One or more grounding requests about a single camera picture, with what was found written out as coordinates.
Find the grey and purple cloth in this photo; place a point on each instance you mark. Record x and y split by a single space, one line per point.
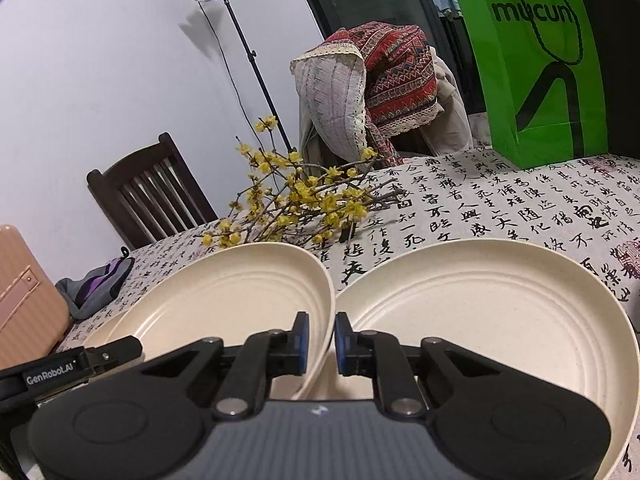
95 290

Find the red patterned quilted blanket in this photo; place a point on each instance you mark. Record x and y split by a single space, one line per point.
395 75

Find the pink hard-shell case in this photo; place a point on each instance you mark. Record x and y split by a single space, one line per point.
25 300

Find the cream plate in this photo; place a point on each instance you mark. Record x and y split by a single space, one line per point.
100 331
500 320
225 295

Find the yellow flower branch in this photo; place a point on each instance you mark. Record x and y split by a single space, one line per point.
300 195

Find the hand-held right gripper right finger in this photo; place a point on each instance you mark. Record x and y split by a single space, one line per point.
342 345

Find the black sliding glass door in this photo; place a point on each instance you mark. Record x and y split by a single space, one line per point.
375 0

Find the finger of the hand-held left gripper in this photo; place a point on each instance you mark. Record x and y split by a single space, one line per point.
115 355

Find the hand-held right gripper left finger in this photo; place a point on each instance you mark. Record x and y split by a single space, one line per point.
300 342

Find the dark wooden chair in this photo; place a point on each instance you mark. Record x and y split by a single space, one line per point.
130 162

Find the green paper bag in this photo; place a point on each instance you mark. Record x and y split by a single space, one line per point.
520 85

